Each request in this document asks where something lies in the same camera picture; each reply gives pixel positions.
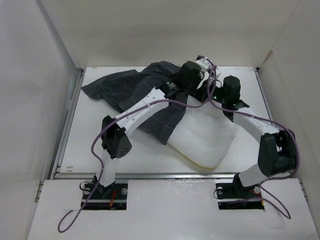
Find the purple cable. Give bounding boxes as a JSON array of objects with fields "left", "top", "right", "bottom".
[
  {"left": 209, "top": 82, "right": 301, "bottom": 221},
  {"left": 57, "top": 58, "right": 218, "bottom": 233}
]

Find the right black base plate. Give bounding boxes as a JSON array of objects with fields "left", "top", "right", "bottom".
[{"left": 213, "top": 182, "right": 265, "bottom": 210}]

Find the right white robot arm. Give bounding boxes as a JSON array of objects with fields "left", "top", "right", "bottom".
[{"left": 202, "top": 76, "right": 300, "bottom": 198}]

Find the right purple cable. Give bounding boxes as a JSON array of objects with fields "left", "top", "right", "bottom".
[{"left": 209, "top": 82, "right": 301, "bottom": 221}]

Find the dark grey checked pillowcase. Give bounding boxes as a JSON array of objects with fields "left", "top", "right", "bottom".
[{"left": 81, "top": 61, "right": 186, "bottom": 145}]

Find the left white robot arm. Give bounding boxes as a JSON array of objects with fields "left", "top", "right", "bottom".
[{"left": 93, "top": 58, "right": 216, "bottom": 199}]

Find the white foam front board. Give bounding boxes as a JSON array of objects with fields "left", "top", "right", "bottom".
[{"left": 28, "top": 179, "right": 318, "bottom": 240}]

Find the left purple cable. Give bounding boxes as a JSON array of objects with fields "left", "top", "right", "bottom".
[{"left": 57, "top": 58, "right": 218, "bottom": 233}]

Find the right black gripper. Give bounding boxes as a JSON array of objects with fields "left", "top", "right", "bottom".
[{"left": 195, "top": 78, "right": 228, "bottom": 104}]

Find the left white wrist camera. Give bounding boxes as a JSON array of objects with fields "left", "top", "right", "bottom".
[{"left": 195, "top": 55, "right": 217, "bottom": 73}]

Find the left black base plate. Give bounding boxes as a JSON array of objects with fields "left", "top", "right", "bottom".
[{"left": 83, "top": 182, "right": 128, "bottom": 211}]

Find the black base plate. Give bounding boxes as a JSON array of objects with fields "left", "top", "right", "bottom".
[
  {"left": 213, "top": 182, "right": 265, "bottom": 210},
  {"left": 83, "top": 182, "right": 128, "bottom": 211}
]

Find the aluminium front rail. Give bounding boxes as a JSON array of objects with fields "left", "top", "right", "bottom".
[{"left": 48, "top": 171, "right": 235, "bottom": 180}]

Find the white pillow yellow edge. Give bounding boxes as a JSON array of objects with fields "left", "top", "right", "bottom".
[{"left": 167, "top": 102, "right": 239, "bottom": 169}]

